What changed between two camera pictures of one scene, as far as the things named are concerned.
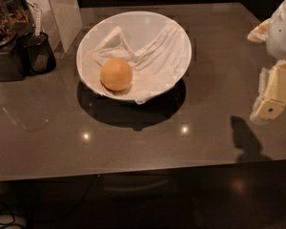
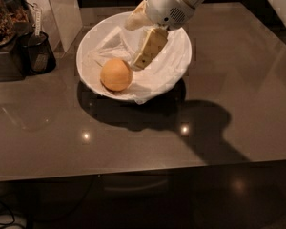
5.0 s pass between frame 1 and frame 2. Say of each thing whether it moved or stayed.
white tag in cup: stayed
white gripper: moved
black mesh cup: stayed
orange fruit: stayed
